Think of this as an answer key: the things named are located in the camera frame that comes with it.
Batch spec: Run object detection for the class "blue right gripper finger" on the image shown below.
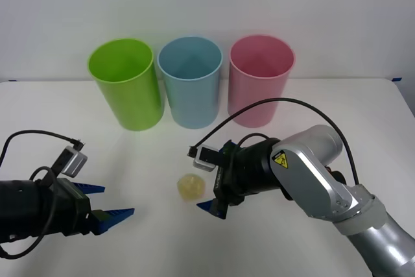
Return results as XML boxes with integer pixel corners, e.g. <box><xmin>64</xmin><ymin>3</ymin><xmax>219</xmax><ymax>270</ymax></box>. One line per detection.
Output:
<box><xmin>219</xmin><ymin>140</ymin><xmax>234</xmax><ymax>164</ymax></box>
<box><xmin>196</xmin><ymin>197</ymin><xmax>230</xmax><ymax>220</ymax></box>

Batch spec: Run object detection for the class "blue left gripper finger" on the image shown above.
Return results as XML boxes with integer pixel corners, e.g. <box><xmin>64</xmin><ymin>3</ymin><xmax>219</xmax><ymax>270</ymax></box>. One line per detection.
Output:
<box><xmin>61</xmin><ymin>178</ymin><xmax>106</xmax><ymax>196</ymax></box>
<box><xmin>87</xmin><ymin>208</ymin><xmax>136</xmax><ymax>235</ymax></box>

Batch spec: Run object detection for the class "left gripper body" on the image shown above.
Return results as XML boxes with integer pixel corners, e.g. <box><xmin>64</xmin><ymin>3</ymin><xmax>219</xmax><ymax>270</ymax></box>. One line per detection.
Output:
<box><xmin>48</xmin><ymin>178</ymin><xmax>93</xmax><ymax>237</ymax></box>

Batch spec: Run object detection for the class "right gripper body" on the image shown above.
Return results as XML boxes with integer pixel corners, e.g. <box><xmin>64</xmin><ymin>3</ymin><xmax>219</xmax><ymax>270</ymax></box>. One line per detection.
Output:
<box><xmin>212</xmin><ymin>147</ymin><xmax>244</xmax><ymax>206</ymax></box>

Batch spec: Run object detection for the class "yellow ball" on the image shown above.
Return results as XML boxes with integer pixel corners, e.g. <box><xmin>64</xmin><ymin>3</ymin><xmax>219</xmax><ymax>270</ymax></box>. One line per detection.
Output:
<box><xmin>176</xmin><ymin>174</ymin><xmax>207</xmax><ymax>202</ymax></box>

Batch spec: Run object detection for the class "pale blue plastic bin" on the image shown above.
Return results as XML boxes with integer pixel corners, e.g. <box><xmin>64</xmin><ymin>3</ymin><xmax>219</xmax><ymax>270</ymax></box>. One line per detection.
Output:
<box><xmin>157</xmin><ymin>36</ymin><xmax>224</xmax><ymax>129</ymax></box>

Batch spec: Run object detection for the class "pink plastic bin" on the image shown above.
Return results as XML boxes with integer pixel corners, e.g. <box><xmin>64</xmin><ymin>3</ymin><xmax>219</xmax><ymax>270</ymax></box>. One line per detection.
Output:
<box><xmin>226</xmin><ymin>34</ymin><xmax>296</xmax><ymax>128</ymax></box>

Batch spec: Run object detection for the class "green plastic bin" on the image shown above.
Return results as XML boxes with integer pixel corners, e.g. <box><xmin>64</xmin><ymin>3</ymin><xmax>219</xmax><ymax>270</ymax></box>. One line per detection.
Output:
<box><xmin>87</xmin><ymin>38</ymin><xmax>165</xmax><ymax>132</ymax></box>

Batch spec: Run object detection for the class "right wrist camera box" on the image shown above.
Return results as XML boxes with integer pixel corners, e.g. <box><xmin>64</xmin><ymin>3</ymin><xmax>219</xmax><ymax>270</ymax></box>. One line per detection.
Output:
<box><xmin>187</xmin><ymin>145</ymin><xmax>220</xmax><ymax>173</ymax></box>

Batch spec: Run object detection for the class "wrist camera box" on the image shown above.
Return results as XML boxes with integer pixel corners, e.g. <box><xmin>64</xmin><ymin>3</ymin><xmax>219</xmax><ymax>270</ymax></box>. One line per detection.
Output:
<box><xmin>187</xmin><ymin>145</ymin><xmax>220</xmax><ymax>173</ymax></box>
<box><xmin>51</xmin><ymin>146</ymin><xmax>88</xmax><ymax>178</ymax></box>

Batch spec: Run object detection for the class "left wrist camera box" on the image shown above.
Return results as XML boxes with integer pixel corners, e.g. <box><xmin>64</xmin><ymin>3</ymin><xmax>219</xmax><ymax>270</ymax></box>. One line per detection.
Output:
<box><xmin>51</xmin><ymin>146</ymin><xmax>88</xmax><ymax>178</ymax></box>

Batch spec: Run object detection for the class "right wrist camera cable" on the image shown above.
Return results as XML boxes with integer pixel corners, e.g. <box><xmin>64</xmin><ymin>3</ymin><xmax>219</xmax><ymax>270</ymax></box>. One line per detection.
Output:
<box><xmin>187</xmin><ymin>97</ymin><xmax>360</xmax><ymax>187</ymax></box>

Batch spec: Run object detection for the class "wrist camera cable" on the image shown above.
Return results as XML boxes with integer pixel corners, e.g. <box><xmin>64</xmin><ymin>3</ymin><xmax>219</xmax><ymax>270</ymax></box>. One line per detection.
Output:
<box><xmin>187</xmin><ymin>97</ymin><xmax>360</xmax><ymax>187</ymax></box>
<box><xmin>0</xmin><ymin>130</ymin><xmax>87</xmax><ymax>260</ymax></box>

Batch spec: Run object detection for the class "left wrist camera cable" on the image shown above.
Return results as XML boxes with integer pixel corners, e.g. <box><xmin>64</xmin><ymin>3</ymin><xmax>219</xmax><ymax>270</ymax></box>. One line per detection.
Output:
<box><xmin>0</xmin><ymin>130</ymin><xmax>87</xmax><ymax>260</ymax></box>

